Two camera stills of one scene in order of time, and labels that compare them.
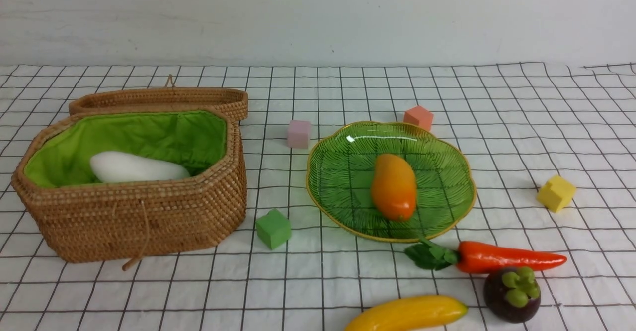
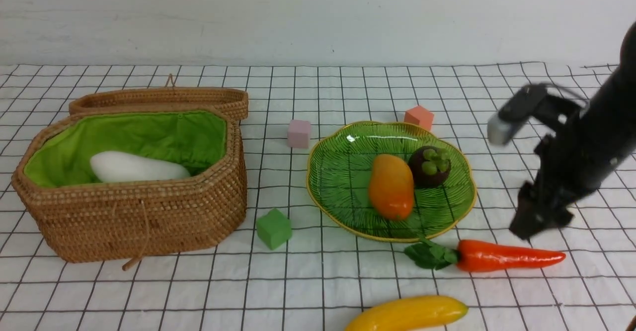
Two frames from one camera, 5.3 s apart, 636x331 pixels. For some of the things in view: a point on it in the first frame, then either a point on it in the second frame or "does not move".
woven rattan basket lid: x=233 y=101 does not move
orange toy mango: x=394 y=186 does not move
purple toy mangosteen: x=512 y=294 to x=430 y=166
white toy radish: x=114 y=167 does not move
